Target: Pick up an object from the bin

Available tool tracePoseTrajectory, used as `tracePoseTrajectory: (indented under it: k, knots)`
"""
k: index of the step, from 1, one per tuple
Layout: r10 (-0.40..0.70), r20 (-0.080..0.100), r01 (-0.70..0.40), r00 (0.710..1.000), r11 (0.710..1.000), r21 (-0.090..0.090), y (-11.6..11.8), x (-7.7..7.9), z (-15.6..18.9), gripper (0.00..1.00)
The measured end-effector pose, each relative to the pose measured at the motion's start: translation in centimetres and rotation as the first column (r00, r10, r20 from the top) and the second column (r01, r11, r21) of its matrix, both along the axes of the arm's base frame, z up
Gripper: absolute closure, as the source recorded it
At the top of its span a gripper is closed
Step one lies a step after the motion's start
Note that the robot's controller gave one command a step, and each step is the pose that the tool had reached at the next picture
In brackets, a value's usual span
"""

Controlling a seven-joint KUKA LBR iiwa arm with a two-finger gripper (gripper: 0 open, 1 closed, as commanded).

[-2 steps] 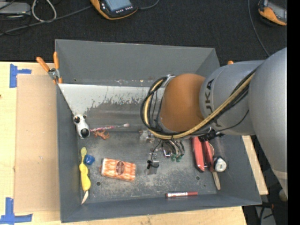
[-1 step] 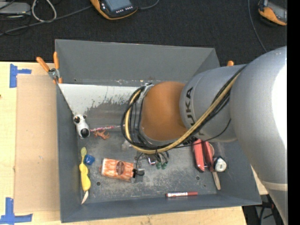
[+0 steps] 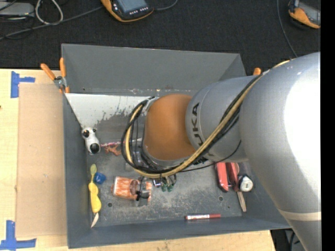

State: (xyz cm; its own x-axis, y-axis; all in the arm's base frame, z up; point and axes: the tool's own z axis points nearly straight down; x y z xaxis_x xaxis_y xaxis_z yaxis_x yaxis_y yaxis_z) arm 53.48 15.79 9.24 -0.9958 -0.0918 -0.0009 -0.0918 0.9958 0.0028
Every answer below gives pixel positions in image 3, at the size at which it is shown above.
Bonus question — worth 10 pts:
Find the pink and orange toy figure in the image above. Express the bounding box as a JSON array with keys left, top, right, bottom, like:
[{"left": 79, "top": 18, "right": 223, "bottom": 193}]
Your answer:
[{"left": 100, "top": 141, "right": 122, "bottom": 157}]

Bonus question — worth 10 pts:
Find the white and black toy animal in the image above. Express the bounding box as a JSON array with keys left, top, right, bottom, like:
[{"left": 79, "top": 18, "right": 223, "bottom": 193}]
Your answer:
[{"left": 81, "top": 127, "right": 102, "bottom": 156}]

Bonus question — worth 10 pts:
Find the white and black round tool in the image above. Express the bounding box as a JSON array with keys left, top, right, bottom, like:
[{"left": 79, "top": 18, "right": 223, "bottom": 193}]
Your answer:
[{"left": 238, "top": 174, "right": 254, "bottom": 193}]

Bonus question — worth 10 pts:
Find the pale wooden stick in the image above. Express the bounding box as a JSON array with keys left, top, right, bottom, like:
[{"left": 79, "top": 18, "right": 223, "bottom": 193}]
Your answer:
[{"left": 236, "top": 190, "right": 248, "bottom": 213}]

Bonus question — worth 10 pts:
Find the brown cardboard board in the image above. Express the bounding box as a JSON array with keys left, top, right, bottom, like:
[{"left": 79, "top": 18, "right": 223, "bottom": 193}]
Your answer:
[{"left": 15, "top": 83, "right": 69, "bottom": 239}]

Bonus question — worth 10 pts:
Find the small blue cup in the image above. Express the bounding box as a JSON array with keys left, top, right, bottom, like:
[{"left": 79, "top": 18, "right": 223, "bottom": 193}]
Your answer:
[{"left": 93, "top": 172, "right": 107, "bottom": 185}]

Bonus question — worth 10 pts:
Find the grey metal bin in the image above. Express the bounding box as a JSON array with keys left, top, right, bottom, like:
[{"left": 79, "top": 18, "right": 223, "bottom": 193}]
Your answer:
[{"left": 60, "top": 43, "right": 292, "bottom": 249}]

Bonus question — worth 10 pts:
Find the red hand tool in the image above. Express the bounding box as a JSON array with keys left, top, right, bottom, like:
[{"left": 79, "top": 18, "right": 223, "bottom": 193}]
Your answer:
[{"left": 215, "top": 162, "right": 241, "bottom": 193}]

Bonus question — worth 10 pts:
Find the red marker pen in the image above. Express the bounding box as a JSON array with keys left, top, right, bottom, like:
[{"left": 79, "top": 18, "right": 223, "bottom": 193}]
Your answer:
[{"left": 185, "top": 213, "right": 222, "bottom": 221}]

